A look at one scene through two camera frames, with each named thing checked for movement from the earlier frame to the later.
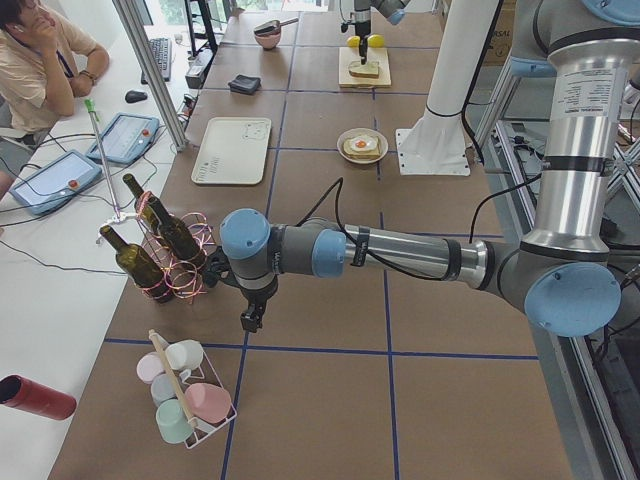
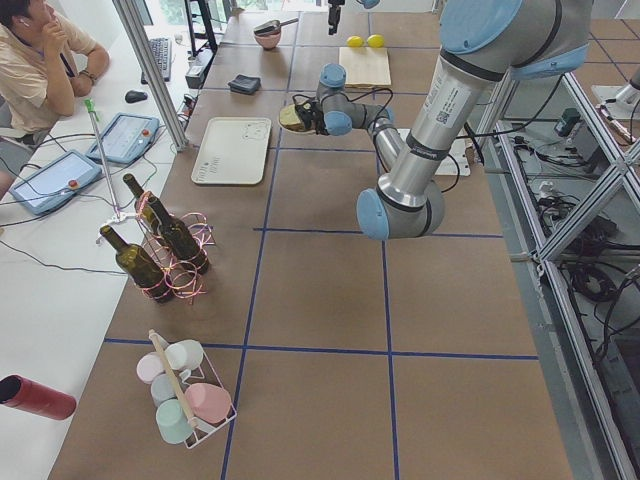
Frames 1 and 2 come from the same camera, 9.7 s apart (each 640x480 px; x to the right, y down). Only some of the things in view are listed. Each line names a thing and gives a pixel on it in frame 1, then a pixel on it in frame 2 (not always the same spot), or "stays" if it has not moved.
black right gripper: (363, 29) to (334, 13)
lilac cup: (148, 365) stays
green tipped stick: (93, 114) stays
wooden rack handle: (193, 423) stays
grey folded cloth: (245, 84) stays
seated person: (47, 58) stays
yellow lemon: (353, 41) stays
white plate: (362, 145) to (305, 132)
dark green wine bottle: (140, 267) stays
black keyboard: (161, 48) stays
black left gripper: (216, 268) to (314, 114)
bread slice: (370, 69) to (288, 115)
